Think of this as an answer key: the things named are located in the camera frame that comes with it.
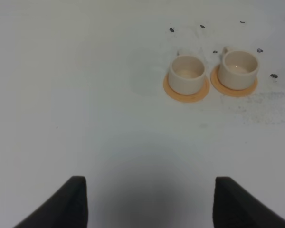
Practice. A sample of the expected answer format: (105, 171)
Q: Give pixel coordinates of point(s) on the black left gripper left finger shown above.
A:
(66, 208)

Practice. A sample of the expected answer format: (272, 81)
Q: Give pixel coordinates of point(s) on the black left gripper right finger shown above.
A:
(234, 207)

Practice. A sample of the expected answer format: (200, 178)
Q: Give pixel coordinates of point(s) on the orange left coaster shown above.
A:
(200, 95)

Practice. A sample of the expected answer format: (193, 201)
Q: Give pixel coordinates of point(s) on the orange coaster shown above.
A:
(200, 95)
(229, 92)

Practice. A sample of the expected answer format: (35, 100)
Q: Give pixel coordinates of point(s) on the orange right coaster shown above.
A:
(229, 92)

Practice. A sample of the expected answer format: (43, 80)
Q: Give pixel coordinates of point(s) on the white right teacup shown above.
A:
(238, 69)

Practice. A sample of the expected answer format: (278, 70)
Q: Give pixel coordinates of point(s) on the white teacup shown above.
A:
(186, 74)
(238, 69)

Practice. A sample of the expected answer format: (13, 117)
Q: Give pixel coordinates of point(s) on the white left teacup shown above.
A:
(186, 74)

